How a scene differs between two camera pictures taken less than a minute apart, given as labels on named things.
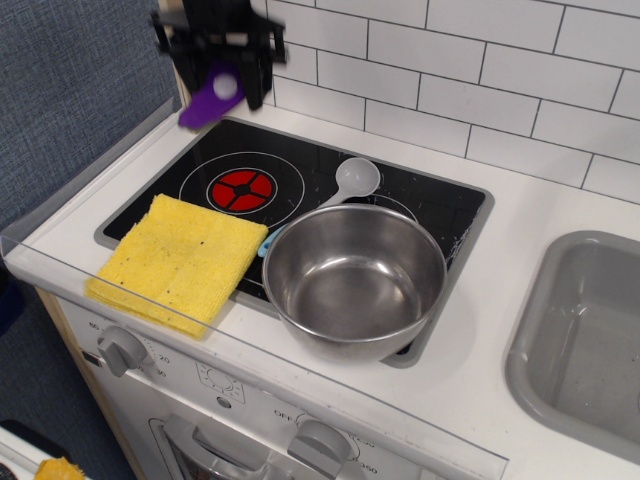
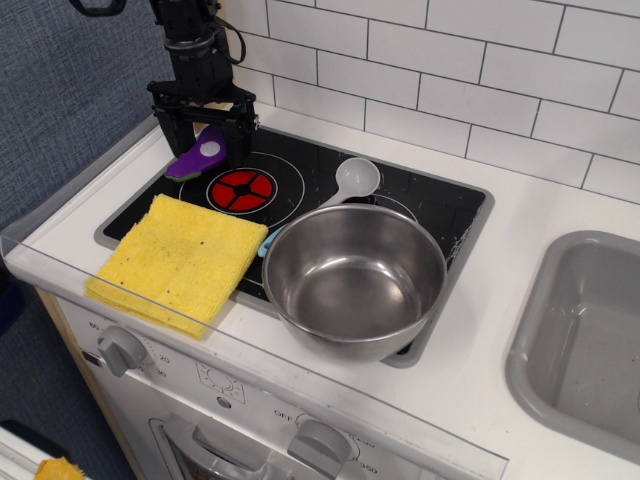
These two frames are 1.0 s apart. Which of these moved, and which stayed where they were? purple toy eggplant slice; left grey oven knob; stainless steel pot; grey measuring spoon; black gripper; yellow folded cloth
Moved: black gripper; purple toy eggplant slice
Stayed: stainless steel pot; left grey oven knob; grey measuring spoon; yellow folded cloth
